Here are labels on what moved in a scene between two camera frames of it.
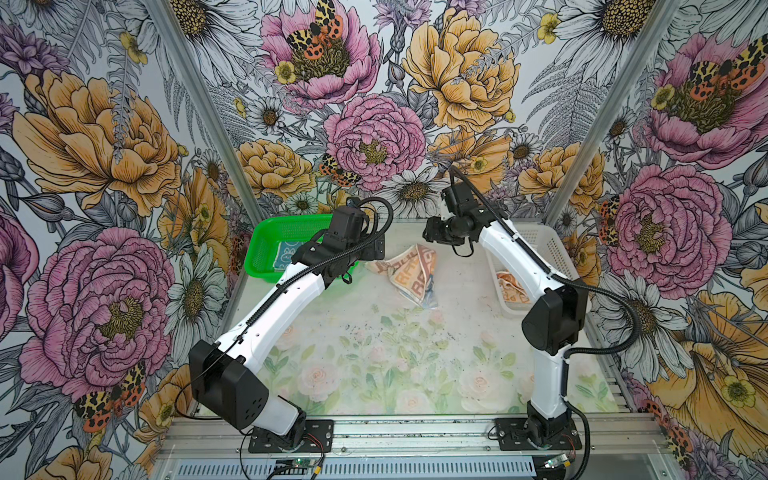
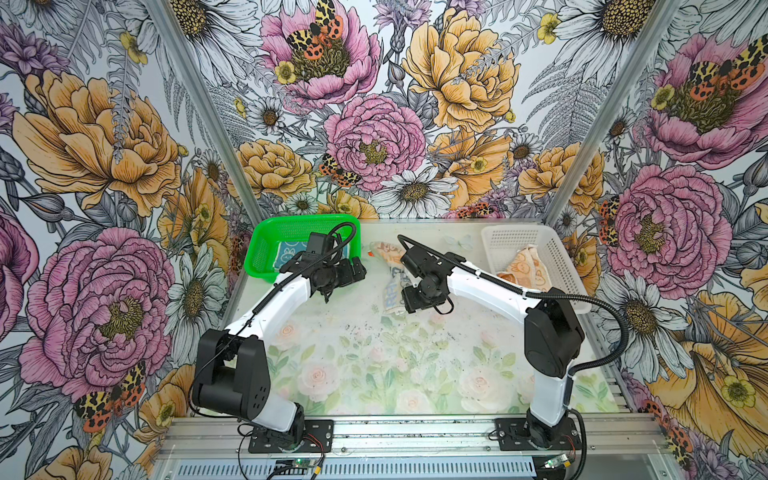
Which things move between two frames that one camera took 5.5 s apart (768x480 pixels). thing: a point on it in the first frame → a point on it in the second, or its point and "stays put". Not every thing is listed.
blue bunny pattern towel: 284,254 stays put
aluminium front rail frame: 616,448 stays put
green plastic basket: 266,233 stays put
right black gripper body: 448,231 → 423,296
